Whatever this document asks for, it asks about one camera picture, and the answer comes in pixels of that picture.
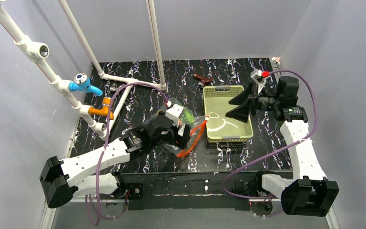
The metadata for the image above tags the clear zip top bag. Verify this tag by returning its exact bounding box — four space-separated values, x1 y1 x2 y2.
149 97 210 158

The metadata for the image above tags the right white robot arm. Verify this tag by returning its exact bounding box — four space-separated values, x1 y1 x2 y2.
226 76 339 217

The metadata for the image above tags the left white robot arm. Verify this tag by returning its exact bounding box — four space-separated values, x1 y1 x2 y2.
39 115 192 208

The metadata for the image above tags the green fake cucumber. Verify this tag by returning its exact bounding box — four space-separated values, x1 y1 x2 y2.
181 108 195 125

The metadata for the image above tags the yellow-green plastic basket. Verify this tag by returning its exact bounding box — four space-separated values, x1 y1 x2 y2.
203 85 254 143

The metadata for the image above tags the orange plastic faucet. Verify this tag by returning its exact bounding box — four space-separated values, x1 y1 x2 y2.
88 97 114 120

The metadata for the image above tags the grey metal faucet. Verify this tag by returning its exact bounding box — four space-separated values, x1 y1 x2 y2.
109 82 124 93

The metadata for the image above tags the blue plastic faucet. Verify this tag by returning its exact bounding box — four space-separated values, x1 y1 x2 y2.
68 73 103 96

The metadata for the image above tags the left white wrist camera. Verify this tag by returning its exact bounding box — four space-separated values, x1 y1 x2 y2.
165 100 184 127

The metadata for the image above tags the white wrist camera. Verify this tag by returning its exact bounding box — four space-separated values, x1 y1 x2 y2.
165 100 184 127
251 69 270 95

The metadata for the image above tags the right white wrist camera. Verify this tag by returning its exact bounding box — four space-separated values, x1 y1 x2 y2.
251 69 270 95

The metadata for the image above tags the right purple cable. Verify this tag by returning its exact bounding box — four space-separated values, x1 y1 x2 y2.
222 70 318 200

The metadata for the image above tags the purple cable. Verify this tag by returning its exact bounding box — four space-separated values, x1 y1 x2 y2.
222 70 318 200
85 82 173 227

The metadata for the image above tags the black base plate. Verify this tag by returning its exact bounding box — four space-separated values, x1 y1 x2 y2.
104 171 282 215

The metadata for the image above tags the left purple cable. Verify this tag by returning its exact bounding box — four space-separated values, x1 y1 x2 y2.
85 82 173 227

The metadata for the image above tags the white PVC pipe frame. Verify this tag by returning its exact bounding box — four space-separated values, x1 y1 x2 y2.
0 0 168 141

